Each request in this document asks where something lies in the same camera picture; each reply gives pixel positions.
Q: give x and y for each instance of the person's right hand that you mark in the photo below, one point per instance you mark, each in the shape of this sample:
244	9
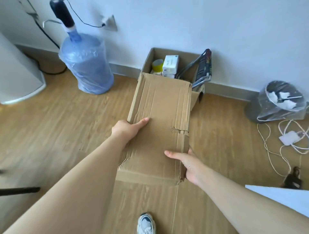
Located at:
194	170

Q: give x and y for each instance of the person's left hand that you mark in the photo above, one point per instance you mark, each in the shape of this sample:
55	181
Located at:
124	131

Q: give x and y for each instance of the person's right thumb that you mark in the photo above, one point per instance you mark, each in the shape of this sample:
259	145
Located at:
175	156

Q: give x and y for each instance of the person's left thumb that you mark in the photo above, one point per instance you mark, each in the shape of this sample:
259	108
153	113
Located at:
141	122

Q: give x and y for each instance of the brown cardboard box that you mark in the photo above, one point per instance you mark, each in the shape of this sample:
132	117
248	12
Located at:
159	115
188	60

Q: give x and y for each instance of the person's right forearm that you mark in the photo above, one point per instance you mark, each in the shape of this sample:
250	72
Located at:
246	207

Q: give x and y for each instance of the person's left forearm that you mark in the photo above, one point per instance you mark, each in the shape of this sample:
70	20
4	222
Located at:
72	188

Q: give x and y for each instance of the small white carton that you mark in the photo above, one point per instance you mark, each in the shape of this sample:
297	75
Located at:
168	73

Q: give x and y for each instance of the yellow tape roll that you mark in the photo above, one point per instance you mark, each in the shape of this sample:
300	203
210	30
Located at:
157	65

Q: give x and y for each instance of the tall white carton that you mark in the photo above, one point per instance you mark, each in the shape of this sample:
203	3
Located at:
170	63

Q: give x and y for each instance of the grey metal hangers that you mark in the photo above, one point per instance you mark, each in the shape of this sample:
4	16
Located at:
188	67

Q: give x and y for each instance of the white and blue sneaker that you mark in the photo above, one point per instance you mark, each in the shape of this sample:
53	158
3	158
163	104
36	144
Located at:
146	224

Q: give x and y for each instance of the open brown cardboard box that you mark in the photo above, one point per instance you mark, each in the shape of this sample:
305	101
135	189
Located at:
188	60

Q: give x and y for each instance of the blue water jug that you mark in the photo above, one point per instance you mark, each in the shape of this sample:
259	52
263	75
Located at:
88	65

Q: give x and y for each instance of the grey bin with plastic bag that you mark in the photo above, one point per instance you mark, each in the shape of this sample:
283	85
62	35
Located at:
277	106

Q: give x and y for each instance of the white power adapter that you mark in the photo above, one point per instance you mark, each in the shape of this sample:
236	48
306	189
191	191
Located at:
289	138

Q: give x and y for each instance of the dark brown small object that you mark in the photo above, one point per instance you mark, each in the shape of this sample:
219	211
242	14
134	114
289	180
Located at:
292	179

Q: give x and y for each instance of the white crumpled paper waste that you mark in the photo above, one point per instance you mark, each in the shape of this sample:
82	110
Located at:
286	100

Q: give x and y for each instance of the white appliance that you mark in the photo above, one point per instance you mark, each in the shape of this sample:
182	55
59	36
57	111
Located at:
17	74

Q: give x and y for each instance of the black water pump dispenser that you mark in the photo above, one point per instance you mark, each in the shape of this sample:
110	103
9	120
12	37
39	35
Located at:
63	13

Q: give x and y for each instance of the black rod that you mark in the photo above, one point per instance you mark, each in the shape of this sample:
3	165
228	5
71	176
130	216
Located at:
21	191

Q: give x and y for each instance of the white wall socket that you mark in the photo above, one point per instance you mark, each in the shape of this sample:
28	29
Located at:
109	23

